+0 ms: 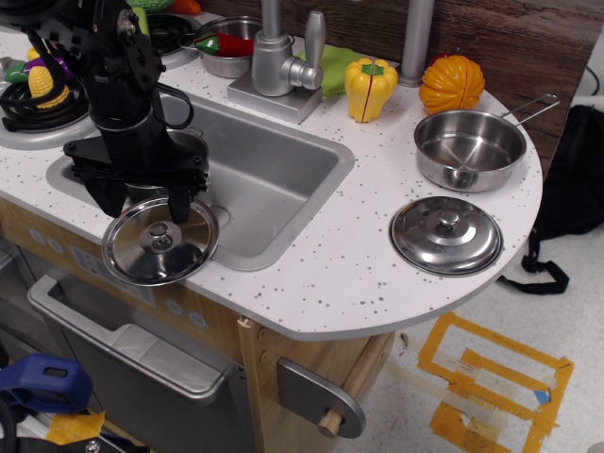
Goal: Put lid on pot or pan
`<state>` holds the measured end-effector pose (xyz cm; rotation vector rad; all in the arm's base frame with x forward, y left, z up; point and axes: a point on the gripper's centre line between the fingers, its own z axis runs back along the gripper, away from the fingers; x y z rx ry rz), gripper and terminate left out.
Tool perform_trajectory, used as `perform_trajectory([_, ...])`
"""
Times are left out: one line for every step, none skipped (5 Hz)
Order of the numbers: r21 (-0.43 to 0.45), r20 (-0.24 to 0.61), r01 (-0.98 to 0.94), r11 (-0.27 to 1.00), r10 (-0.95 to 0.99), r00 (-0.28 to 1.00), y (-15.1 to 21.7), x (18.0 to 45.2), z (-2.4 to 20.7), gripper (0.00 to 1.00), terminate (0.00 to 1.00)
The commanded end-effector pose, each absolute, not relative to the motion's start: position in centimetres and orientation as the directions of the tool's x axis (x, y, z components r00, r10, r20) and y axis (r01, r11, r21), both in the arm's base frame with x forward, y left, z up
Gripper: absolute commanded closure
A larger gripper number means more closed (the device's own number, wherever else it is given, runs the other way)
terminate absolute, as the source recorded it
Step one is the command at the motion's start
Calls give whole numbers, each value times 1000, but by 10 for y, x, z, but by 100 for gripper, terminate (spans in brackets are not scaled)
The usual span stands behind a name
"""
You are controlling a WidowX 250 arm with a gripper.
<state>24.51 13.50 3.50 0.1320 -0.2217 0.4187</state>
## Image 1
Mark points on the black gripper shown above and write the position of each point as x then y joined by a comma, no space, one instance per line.
140,155

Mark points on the small steel pot lid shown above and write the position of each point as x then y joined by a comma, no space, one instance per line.
144,247

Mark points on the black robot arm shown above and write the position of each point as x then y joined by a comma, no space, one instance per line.
103,46

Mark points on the steel pot in sink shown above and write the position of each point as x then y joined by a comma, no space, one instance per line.
191,141

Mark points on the small steel pot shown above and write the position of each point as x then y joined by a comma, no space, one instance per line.
246,27

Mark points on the large steel lid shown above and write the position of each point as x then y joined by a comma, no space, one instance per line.
446,236

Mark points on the steel frying pan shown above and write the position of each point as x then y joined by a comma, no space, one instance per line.
472,151

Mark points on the grey toy sink basin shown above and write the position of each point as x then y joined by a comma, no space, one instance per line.
267,181

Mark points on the black front stove burner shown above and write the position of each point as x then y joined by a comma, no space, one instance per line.
32,119

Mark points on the black stove burner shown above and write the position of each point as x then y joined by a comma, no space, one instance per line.
32,119
169,32

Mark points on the yellow toy corn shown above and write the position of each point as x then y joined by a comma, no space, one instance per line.
40,83

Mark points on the black rear stove burner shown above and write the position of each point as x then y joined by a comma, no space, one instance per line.
169,32

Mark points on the red toy chili pepper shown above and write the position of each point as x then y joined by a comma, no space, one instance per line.
224,45

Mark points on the purple toy eggplant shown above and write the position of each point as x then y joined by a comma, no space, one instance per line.
18,71

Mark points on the silver toy faucet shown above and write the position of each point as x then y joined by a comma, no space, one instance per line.
280,84

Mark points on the green toy vegetable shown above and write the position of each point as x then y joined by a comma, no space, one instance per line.
151,6

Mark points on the orange toy vegetable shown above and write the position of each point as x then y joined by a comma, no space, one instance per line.
188,7

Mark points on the grey toy oven door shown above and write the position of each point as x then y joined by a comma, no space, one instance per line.
167,391

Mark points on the blue clamp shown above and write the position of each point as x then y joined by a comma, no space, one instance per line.
46,384

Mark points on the green cloth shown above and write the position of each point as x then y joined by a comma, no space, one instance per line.
334,62

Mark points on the yellow toy bell pepper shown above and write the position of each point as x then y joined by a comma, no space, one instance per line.
368,84

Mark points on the wooden towel rod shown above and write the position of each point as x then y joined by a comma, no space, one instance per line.
348,420

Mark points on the orange toy pumpkin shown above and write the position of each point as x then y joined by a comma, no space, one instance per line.
451,82

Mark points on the grey metal pole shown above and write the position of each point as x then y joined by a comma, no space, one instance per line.
415,50

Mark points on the yellow tape on floor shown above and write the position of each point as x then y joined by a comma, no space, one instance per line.
500,395

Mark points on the black backpack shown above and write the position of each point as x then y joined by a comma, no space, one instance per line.
572,200

